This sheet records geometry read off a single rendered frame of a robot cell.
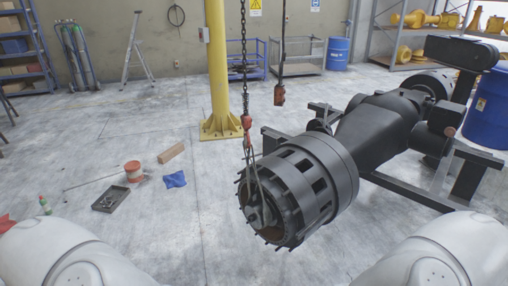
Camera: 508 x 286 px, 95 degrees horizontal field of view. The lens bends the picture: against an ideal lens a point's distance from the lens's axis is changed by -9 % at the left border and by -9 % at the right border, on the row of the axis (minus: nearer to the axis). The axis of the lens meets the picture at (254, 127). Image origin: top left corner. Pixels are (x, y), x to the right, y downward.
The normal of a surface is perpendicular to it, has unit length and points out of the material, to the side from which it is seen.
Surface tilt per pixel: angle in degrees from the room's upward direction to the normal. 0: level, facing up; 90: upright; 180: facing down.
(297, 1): 90
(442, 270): 27
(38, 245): 9
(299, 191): 41
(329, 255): 0
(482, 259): 32
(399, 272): 53
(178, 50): 90
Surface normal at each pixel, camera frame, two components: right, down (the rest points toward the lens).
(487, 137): -0.72, 0.33
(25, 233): -0.11, -0.85
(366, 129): -0.36, -0.65
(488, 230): 0.14, -0.80
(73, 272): 0.02, -0.58
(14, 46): 0.26, 0.44
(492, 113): -0.87, 0.23
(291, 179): 0.26, -0.66
